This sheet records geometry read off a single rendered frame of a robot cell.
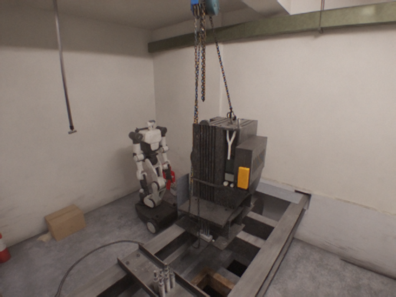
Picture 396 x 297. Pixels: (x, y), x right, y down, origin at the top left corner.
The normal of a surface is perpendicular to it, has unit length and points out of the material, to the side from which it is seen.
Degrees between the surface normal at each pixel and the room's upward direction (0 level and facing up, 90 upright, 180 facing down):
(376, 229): 90
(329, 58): 90
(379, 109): 90
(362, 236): 90
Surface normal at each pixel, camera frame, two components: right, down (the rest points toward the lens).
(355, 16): -0.63, 0.23
